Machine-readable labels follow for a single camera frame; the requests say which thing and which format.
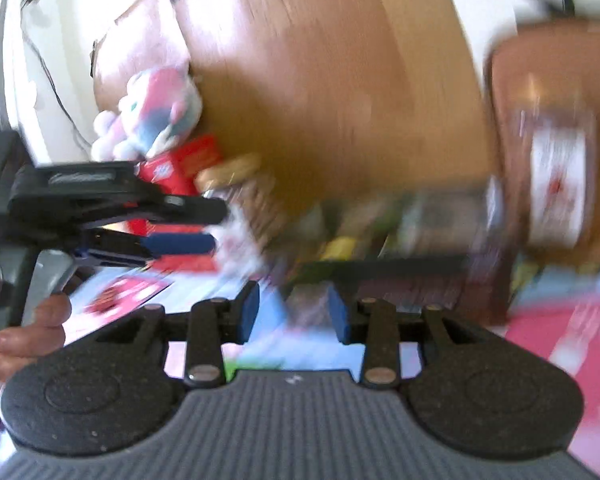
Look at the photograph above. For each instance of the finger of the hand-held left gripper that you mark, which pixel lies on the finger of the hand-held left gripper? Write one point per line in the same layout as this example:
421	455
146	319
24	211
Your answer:
180	245
190	210

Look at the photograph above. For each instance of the nearly empty nut jar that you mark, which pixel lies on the nearly empty nut jar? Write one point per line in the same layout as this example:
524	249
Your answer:
555	185

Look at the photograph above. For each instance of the person's left hand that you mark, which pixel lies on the person's left hand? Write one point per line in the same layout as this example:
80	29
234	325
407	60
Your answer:
35	335

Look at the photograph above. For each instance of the printed blue pink blanket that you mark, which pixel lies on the printed blue pink blanket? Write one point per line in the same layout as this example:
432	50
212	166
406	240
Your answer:
555	340

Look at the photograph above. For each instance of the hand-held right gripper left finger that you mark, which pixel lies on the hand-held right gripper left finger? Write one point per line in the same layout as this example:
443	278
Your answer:
247	315

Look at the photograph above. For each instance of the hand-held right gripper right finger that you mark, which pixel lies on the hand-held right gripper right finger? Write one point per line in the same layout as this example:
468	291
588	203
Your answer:
339	315

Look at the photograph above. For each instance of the red gift box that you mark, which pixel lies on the red gift box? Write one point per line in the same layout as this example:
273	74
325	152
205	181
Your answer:
200	160

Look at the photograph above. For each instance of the full nut jar gold lid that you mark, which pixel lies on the full nut jar gold lid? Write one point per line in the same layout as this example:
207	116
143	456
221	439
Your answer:
250	195

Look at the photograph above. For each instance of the black sheep print box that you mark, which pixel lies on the black sheep print box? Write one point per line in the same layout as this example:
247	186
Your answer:
405	270

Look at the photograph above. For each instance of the small red packet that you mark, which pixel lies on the small red packet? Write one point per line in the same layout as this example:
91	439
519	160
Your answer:
120	295

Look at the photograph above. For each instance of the wooden headboard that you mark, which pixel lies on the wooden headboard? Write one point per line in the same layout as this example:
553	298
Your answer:
330	85

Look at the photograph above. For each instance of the pink blue plush toy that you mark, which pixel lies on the pink blue plush toy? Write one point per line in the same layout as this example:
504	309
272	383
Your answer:
155	115

